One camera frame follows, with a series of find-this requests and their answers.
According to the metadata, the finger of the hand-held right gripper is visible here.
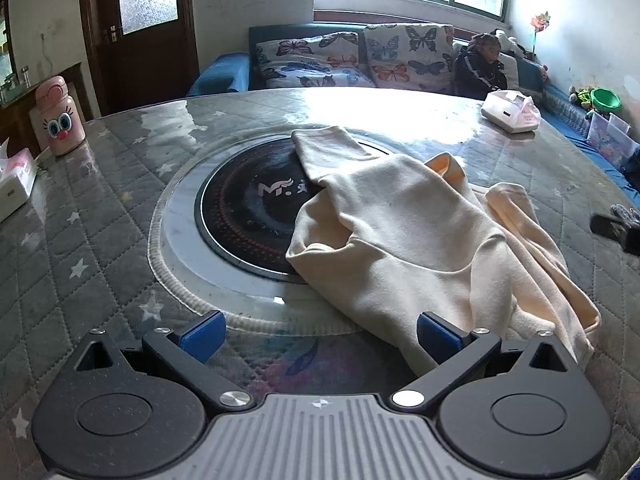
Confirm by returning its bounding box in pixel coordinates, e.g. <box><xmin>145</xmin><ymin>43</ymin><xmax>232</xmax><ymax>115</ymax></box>
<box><xmin>590</xmin><ymin>214</ymin><xmax>640</xmax><ymax>252</ymax></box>

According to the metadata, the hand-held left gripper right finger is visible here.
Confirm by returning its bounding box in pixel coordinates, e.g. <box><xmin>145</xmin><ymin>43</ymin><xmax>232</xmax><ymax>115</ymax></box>
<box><xmin>390</xmin><ymin>311</ymin><xmax>571</xmax><ymax>412</ymax></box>

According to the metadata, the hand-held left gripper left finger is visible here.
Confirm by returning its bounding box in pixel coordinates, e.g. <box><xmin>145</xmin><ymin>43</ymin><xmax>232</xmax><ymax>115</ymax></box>
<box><xmin>75</xmin><ymin>310</ymin><xmax>256</xmax><ymax>413</ymax></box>

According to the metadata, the cream sweatshirt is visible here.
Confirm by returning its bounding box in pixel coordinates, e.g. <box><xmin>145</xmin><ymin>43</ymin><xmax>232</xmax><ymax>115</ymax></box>
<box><xmin>285</xmin><ymin>127</ymin><xmax>602</xmax><ymax>376</ymax></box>

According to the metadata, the clear plastic storage box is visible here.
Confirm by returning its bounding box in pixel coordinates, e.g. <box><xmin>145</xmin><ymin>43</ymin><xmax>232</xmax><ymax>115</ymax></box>
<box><xmin>585</xmin><ymin>110</ymin><xmax>640</xmax><ymax>168</ymax></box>

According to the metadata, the black round induction cooktop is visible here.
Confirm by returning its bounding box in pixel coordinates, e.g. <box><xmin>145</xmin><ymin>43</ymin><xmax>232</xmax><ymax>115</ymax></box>
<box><xmin>194</xmin><ymin>136</ymin><xmax>396</xmax><ymax>285</ymax></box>

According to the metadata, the green plastic bowl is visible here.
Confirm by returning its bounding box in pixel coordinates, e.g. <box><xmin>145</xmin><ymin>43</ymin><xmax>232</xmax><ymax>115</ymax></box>
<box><xmin>590</xmin><ymin>87</ymin><xmax>622</xmax><ymax>113</ymax></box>

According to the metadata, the green plush toy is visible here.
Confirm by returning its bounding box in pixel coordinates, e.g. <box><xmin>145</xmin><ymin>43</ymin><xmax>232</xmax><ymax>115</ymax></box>
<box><xmin>570</xmin><ymin>85</ymin><xmax>596</xmax><ymax>109</ymax></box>

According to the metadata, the white plastic tissue pack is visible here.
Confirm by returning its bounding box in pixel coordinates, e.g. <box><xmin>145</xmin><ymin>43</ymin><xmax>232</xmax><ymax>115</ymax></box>
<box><xmin>480</xmin><ymin>89</ymin><xmax>542</xmax><ymax>134</ymax></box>

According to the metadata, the white plush toy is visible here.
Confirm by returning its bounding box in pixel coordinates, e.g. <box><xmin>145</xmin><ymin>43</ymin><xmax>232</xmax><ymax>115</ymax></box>
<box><xmin>492</xmin><ymin>29</ymin><xmax>523</xmax><ymax>56</ymax></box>

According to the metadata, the colourful pinwheel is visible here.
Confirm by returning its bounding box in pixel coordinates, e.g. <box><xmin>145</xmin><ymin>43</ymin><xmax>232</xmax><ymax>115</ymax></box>
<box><xmin>530</xmin><ymin>10</ymin><xmax>552</xmax><ymax>58</ymax></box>

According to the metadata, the white tissue box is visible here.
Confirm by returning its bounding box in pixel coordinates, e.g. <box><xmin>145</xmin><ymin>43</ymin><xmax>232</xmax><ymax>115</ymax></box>
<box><xmin>0</xmin><ymin>139</ymin><xmax>38</xmax><ymax>223</ymax></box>

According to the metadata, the pink cartoon face bottle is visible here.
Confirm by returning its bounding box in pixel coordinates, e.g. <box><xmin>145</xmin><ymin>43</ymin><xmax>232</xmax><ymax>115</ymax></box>
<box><xmin>28</xmin><ymin>76</ymin><xmax>87</xmax><ymax>157</ymax></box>

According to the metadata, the blue sofa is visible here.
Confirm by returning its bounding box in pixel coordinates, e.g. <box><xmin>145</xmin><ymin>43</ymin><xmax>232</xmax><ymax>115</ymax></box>
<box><xmin>187</xmin><ymin>22</ymin><xmax>640</xmax><ymax>196</ymax></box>

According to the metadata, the butterfly print cushion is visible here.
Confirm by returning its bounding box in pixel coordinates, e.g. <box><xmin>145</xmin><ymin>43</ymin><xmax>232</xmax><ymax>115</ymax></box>
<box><xmin>255</xmin><ymin>31</ymin><xmax>376</xmax><ymax>89</ymax></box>
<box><xmin>364</xmin><ymin>22</ymin><xmax>456</xmax><ymax>92</ymax></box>

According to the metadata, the dark wooden door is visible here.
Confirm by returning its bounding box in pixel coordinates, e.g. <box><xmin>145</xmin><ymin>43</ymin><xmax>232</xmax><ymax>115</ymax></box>
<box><xmin>77</xmin><ymin>0</ymin><xmax>201</xmax><ymax>116</ymax></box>

